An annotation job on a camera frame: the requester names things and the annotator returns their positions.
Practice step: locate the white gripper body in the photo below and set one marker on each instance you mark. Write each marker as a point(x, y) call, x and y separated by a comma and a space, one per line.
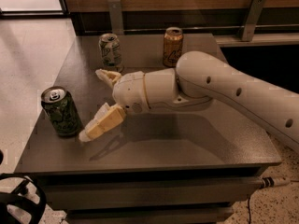
point(129, 90)

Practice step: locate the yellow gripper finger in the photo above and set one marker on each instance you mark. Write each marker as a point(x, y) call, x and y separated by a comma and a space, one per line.
point(109, 77)
point(105, 119)

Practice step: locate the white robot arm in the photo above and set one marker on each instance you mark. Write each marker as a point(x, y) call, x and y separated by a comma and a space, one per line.
point(198, 78)

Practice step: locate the white green soda can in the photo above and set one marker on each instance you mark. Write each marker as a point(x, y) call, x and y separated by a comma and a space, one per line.
point(110, 48)

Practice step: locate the dark green soda can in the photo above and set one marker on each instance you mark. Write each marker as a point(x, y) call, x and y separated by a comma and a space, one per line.
point(61, 110)

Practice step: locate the orange soda can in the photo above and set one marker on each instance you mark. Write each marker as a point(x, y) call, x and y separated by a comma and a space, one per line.
point(173, 43)

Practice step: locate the grey drawer cabinet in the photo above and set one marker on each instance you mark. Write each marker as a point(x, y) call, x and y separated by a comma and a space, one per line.
point(170, 168)

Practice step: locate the black chair base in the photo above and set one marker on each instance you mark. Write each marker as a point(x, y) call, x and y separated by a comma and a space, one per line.
point(16, 198)

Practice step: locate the left metal wall bracket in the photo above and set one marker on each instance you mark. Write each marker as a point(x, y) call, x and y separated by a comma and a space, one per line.
point(115, 14)

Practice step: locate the metal wall bracket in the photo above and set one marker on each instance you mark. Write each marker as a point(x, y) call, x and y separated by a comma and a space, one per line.
point(248, 27)
point(115, 14)

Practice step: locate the right metal wall bracket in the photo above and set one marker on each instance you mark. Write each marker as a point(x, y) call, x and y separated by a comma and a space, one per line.
point(248, 27)

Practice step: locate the grey wall shelf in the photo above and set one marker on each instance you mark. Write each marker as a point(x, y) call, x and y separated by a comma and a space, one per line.
point(230, 41)

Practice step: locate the white cable plug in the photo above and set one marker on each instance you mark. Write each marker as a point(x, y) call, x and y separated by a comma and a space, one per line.
point(270, 182)

